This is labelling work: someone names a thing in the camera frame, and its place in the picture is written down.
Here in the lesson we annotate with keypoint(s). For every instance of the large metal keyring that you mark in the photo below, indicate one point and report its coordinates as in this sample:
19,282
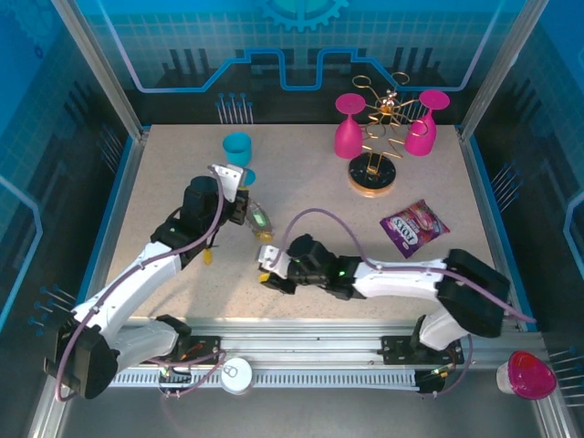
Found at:
253,212

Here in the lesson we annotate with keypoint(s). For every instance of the yellow key tag with key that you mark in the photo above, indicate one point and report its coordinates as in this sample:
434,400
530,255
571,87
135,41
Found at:
264,236
208,257

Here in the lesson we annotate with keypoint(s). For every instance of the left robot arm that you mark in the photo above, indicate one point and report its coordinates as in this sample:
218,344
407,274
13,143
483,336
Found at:
132,283

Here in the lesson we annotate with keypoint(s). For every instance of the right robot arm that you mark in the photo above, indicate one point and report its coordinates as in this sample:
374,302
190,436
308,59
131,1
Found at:
401,283

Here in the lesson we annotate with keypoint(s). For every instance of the teal plastic goblet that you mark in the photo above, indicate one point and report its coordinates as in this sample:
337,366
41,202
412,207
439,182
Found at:
237,148

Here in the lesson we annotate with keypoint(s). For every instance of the tin can with pull tab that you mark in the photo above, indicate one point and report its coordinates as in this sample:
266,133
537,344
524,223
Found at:
236,374

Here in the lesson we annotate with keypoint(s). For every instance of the purple candy bag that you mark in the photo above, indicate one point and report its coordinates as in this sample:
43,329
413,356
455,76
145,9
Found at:
415,223

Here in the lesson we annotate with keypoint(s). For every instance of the pink plastic goblet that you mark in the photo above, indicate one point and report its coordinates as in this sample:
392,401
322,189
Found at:
347,137
422,137

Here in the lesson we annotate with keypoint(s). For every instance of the white cup with pink lid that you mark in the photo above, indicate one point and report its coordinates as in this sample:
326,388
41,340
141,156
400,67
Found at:
529,376

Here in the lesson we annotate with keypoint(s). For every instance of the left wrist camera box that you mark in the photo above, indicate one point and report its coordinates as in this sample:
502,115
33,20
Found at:
228,180

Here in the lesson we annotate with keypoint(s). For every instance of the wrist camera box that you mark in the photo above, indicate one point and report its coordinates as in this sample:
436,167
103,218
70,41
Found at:
228,180
273,257

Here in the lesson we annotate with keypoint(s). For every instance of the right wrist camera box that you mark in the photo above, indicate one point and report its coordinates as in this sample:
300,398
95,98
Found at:
273,257

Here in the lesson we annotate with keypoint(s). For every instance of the aluminium table rail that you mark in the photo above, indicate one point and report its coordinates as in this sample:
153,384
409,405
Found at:
296,337

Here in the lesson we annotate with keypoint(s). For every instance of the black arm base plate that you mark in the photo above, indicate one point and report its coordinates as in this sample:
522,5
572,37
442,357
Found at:
397,349
207,349

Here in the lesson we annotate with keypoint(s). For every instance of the aluminium frame post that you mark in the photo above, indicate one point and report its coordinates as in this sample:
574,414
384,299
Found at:
100,73
497,73

